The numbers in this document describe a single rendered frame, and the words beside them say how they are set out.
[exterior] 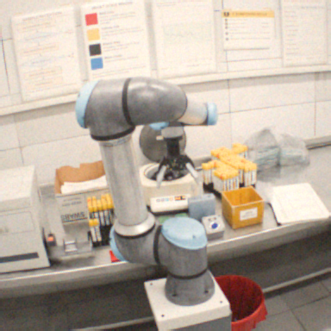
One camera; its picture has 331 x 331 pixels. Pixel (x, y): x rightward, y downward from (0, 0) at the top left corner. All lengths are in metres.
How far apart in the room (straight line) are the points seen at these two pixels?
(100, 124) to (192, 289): 0.52
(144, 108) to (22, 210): 0.65
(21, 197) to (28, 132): 0.64
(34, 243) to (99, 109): 0.66
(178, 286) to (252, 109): 1.20
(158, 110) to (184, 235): 0.34
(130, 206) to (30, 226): 0.46
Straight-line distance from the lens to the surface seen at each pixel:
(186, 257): 1.12
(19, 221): 1.43
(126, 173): 1.05
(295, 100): 2.25
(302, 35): 2.19
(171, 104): 0.96
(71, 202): 1.72
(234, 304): 2.14
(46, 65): 1.89
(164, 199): 1.73
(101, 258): 1.52
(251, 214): 1.59
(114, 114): 0.95
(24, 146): 2.00
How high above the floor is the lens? 1.74
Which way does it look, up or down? 23 degrees down
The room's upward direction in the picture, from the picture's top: 6 degrees counter-clockwise
